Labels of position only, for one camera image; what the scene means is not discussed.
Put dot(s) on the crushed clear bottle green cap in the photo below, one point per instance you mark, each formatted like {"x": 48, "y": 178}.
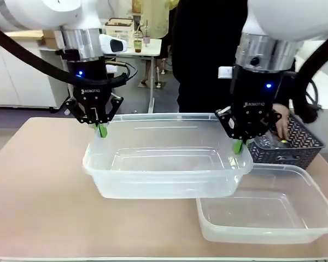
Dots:
{"x": 273, "y": 142}

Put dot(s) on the person's left hand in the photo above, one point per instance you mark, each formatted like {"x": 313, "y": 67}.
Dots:
{"x": 284, "y": 122}

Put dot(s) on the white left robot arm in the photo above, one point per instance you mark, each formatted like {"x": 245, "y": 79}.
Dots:
{"x": 43, "y": 13}

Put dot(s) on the bystander in yellow top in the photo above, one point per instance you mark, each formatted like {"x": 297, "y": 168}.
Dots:
{"x": 158, "y": 19}

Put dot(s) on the white rolling side table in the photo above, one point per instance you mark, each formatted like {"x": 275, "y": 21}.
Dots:
{"x": 150, "y": 54}

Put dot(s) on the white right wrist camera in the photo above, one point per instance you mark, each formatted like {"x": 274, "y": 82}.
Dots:
{"x": 225, "y": 72}

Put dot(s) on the large clear plastic container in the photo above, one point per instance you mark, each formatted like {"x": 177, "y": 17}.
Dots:
{"x": 164, "y": 174}

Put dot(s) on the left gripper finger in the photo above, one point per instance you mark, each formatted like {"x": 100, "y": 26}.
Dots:
{"x": 84, "y": 117}
{"x": 115, "y": 105}

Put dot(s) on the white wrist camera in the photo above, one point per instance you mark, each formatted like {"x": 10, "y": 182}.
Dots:
{"x": 225, "y": 72}
{"x": 113, "y": 43}

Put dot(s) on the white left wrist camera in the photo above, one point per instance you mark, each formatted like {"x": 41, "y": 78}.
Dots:
{"x": 113, "y": 43}

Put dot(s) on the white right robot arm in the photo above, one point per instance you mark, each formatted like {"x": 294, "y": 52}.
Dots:
{"x": 284, "y": 19}

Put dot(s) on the person's black torso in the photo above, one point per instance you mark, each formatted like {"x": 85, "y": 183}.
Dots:
{"x": 205, "y": 54}

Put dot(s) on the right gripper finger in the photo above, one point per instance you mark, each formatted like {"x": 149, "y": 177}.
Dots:
{"x": 229, "y": 125}
{"x": 270, "y": 120}

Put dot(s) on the white cabinet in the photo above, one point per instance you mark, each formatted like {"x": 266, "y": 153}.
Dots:
{"x": 22, "y": 79}

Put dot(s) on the clear cup with brown drink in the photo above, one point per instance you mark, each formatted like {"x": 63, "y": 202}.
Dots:
{"x": 137, "y": 43}

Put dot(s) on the pink cup with straw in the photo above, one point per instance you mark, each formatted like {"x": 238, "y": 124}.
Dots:
{"x": 146, "y": 39}

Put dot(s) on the white crate with wooden rim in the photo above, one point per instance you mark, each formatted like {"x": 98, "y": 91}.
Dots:
{"x": 119, "y": 28}

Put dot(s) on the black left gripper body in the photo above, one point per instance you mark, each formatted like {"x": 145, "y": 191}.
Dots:
{"x": 90, "y": 87}

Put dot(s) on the cardboard box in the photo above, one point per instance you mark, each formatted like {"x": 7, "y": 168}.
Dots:
{"x": 49, "y": 38}

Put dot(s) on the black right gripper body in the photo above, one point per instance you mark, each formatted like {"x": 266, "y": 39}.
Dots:
{"x": 251, "y": 95}

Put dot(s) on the dark grey woven plastic basket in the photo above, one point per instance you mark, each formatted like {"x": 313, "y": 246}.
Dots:
{"x": 303, "y": 142}

